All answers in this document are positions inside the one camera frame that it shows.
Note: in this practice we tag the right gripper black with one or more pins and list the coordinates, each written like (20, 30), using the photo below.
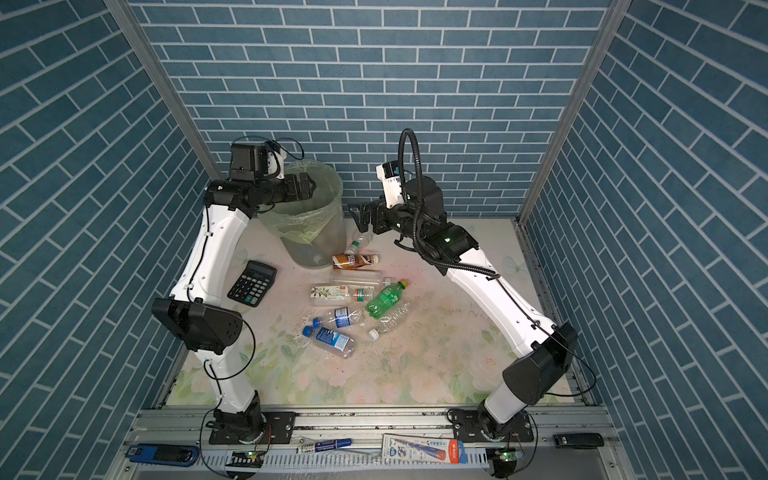
(369, 208)

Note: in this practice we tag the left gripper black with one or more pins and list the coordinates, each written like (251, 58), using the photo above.
(303, 190)

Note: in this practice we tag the clear bottle green cap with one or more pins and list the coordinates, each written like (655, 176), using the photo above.
(359, 242)

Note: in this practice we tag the clear crushed bottle white cap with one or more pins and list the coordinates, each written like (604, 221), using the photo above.
(390, 320)

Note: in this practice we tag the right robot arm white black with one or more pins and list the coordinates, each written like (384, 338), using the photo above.
(544, 350)

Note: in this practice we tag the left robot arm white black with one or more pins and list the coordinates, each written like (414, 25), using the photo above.
(193, 311)

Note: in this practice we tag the mesh bin with green bag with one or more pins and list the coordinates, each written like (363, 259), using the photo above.
(313, 230)

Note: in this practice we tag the brown coffee bottle left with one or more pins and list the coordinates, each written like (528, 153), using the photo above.
(354, 261)

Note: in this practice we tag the green soda bottle yellow cap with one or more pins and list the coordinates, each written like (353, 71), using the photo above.
(389, 296)

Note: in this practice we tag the clear frosted bottle white cap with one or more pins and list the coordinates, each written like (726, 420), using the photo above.
(360, 277)

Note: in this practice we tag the black calculator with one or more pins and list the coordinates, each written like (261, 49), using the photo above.
(253, 283)

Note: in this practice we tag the white tea bottle green label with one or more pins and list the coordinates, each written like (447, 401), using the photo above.
(340, 294)

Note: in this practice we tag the small crushed bottle blue label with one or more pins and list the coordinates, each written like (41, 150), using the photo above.
(342, 317)

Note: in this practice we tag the blue cap bottle blue label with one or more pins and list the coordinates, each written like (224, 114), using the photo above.
(330, 340)

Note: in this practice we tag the white red toothpaste box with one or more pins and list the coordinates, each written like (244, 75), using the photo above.
(418, 449)

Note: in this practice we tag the blue marker pen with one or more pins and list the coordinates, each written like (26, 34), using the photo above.
(311, 447)

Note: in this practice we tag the black remote right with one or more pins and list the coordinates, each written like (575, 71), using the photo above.
(579, 440)

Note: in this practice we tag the blue black handheld device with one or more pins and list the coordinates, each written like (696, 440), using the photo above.
(163, 454)

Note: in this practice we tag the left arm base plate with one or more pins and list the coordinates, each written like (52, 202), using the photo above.
(241, 428)

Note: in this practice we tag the white slotted cable duct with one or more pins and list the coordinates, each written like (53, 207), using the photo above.
(285, 462)

